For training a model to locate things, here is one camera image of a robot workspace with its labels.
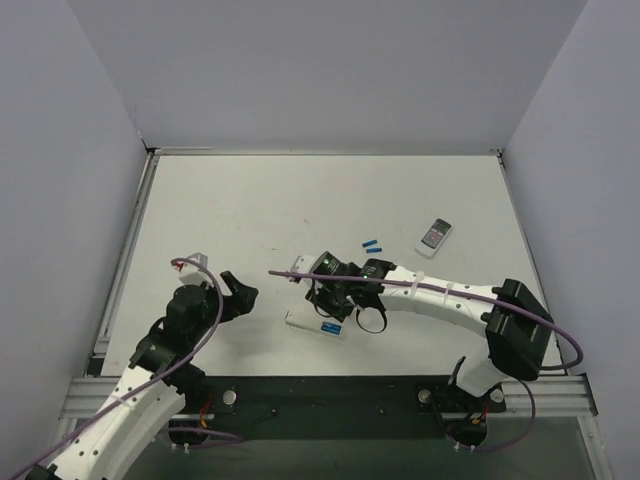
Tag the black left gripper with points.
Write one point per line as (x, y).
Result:
(228, 301)

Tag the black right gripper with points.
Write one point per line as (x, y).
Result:
(329, 296)

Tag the long white remote control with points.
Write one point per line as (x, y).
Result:
(310, 322)

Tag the small grey remote control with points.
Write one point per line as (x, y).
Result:
(431, 241)

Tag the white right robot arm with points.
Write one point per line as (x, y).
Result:
(506, 317)

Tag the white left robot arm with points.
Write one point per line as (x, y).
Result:
(157, 383)

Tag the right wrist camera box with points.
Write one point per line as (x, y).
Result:
(303, 264)

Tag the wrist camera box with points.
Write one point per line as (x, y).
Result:
(303, 264)
(191, 272)

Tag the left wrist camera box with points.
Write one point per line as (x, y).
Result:
(191, 272)

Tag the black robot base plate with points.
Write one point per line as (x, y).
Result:
(305, 408)

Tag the aluminium table edge rail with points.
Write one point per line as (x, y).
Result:
(103, 335)

